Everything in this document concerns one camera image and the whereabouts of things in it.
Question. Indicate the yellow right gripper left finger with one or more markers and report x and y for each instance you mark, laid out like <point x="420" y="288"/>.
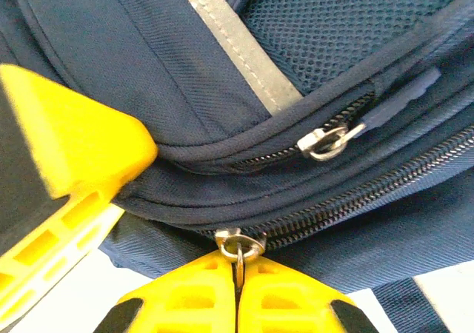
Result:
<point x="185" y="303"/>

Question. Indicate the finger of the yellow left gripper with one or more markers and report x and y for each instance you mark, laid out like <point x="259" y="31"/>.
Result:
<point x="48" y="259"/>
<point x="74" y="133"/>

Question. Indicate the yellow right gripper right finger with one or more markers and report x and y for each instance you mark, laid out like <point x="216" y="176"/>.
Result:
<point x="289" y="303"/>

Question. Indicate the navy blue backpack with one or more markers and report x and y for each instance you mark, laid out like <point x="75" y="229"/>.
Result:
<point x="222" y="70"/>

